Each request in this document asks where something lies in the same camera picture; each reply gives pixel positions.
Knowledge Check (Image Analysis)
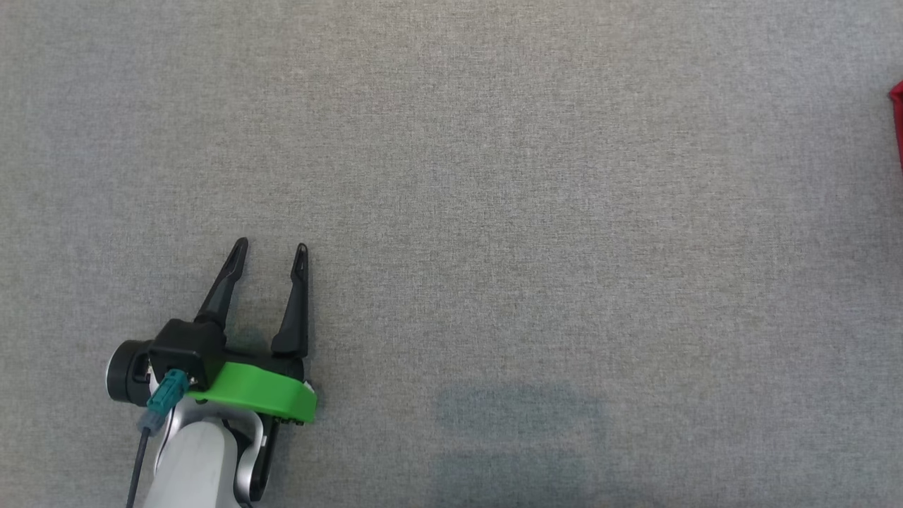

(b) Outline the red and white garment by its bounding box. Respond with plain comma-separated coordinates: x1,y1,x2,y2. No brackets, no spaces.
887,80,903,170

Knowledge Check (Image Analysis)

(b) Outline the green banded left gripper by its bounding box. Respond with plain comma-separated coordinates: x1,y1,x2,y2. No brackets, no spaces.
106,237,318,425

